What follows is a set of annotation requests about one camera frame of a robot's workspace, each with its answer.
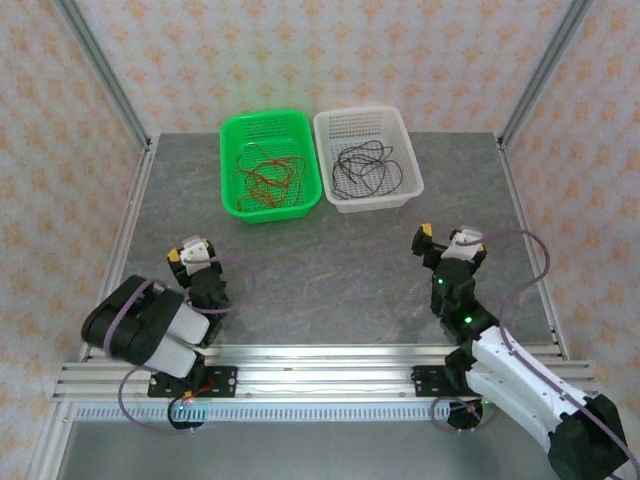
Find green plastic basket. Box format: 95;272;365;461
219;108;323;225

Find slotted grey cable duct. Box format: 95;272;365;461
73;402;497;422

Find aluminium frame post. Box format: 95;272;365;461
497;0;596;152
54;0;154;152

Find thin red cable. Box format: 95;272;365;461
231;141;308;212

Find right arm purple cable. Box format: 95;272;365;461
430;229;640;480

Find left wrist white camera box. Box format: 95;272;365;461
179;237;212;277

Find white plastic basket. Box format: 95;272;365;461
312;105;426;214

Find aluminium table side rail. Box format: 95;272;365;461
496;135;572;362
77;135;160;362

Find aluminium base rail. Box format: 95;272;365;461
52;343;599;402

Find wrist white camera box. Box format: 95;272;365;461
179;237;212;277
446;226;487;262

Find thin black cable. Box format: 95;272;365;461
331;140;404;202

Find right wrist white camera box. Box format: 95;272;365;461
446;226;487;262

